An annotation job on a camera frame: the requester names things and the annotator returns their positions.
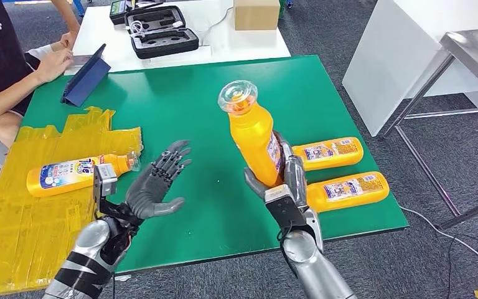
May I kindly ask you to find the person's right hand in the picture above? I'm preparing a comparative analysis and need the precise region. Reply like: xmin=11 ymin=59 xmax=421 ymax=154
xmin=34 ymin=49 xmax=74 ymax=84

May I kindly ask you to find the yellow tape sheet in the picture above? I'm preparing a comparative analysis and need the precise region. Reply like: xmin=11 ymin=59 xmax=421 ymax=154
xmin=0 ymin=106 xmax=144 ymax=298

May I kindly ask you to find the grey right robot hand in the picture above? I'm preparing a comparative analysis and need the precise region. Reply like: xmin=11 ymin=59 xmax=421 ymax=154
xmin=243 ymin=131 xmax=309 ymax=213

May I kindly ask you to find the thin grey cable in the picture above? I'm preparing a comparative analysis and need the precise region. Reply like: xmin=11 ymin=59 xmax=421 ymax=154
xmin=199 ymin=6 xmax=235 ymax=46

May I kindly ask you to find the tablet in blue case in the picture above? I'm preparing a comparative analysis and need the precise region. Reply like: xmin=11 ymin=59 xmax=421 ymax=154
xmin=60 ymin=43 xmax=112 ymax=108

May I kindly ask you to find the white table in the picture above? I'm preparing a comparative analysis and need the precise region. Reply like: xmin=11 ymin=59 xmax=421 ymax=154
xmin=70 ymin=0 xmax=293 ymax=75

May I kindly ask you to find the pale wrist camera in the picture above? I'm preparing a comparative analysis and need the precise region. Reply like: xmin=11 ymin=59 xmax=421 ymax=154
xmin=263 ymin=184 xmax=308 ymax=230
xmin=93 ymin=163 xmax=119 ymax=199

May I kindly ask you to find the person's left hand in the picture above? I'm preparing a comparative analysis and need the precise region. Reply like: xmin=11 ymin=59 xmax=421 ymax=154
xmin=59 ymin=31 xmax=79 ymax=51

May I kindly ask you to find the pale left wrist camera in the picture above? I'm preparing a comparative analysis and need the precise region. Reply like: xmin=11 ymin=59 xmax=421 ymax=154
xmin=93 ymin=163 xmax=119 ymax=199

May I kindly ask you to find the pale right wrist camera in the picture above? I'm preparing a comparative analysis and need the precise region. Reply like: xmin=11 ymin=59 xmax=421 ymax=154
xmin=263 ymin=184 xmax=308 ymax=230

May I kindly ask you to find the white coiled cable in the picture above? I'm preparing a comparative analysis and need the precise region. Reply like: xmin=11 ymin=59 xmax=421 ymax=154
xmin=126 ymin=21 xmax=148 ymax=40

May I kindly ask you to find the brown cardboard box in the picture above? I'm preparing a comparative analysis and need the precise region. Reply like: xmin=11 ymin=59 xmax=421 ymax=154
xmin=233 ymin=0 xmax=281 ymax=31

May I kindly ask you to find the black device green screen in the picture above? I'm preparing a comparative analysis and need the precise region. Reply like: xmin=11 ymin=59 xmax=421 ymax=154
xmin=110 ymin=0 xmax=166 ymax=26

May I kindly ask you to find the black foam-lined case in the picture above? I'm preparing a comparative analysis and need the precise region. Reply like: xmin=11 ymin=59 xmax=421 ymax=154
xmin=124 ymin=4 xmax=200 ymax=60

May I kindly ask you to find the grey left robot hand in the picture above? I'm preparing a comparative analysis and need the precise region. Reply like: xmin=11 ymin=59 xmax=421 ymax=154
xmin=124 ymin=139 xmax=193 ymax=221

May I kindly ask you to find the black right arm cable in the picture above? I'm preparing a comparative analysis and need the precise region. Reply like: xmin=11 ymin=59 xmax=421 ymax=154
xmin=276 ymin=221 xmax=299 ymax=273

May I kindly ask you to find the orange detergent bottle clear cap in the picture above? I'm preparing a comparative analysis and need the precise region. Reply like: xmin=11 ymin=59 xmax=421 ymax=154
xmin=217 ymin=80 xmax=285 ymax=189
xmin=304 ymin=171 xmax=391 ymax=214
xmin=291 ymin=136 xmax=365 ymax=172
xmin=26 ymin=151 xmax=142 ymax=199

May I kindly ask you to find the black floor cable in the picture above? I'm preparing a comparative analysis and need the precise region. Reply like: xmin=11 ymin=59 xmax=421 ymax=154
xmin=445 ymin=233 xmax=478 ymax=299

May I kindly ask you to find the white floor cable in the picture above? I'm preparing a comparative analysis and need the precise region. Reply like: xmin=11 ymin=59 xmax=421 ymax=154
xmin=400 ymin=205 xmax=478 ymax=267

